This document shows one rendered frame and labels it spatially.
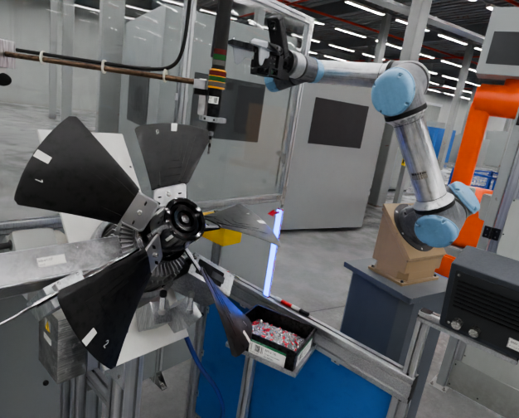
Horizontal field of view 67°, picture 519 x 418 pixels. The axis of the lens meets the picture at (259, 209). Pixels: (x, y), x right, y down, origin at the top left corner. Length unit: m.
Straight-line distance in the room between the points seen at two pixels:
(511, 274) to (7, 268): 1.09
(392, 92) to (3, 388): 1.75
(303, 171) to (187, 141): 3.85
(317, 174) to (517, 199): 3.02
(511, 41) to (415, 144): 3.62
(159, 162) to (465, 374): 2.27
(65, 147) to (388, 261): 1.07
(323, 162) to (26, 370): 4.07
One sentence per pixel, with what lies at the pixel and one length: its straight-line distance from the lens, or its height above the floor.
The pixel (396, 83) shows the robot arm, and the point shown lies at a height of 1.62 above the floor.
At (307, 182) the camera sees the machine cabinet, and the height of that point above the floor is 0.69.
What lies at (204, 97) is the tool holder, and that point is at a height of 1.52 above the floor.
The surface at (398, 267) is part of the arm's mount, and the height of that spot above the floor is 1.06.
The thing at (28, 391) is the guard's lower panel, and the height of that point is 0.27.
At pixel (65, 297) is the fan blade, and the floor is 1.13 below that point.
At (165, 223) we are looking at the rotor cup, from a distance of 0.96.
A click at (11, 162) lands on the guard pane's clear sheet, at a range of 1.60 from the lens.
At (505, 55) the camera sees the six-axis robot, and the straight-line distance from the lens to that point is 4.73.
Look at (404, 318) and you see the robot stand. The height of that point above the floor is 0.91.
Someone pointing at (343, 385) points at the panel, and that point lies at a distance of 1.39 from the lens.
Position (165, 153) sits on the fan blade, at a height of 1.35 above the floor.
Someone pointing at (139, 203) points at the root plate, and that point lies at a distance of 1.00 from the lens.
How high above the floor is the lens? 1.51
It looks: 14 degrees down
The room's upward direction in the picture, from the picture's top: 9 degrees clockwise
